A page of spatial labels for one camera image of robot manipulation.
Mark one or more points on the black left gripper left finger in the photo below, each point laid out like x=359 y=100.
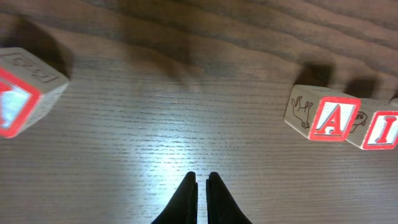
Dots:
x=182 y=208

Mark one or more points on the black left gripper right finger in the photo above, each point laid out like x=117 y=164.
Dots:
x=221 y=206

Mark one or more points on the red A wooden block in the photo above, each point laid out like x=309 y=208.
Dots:
x=320 y=113

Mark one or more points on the red I wooden block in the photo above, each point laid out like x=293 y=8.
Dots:
x=375 y=126

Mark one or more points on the blue 2 wooden block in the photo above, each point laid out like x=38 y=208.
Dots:
x=394 y=102

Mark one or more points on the red Y wooden block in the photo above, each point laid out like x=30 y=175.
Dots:
x=29 y=89

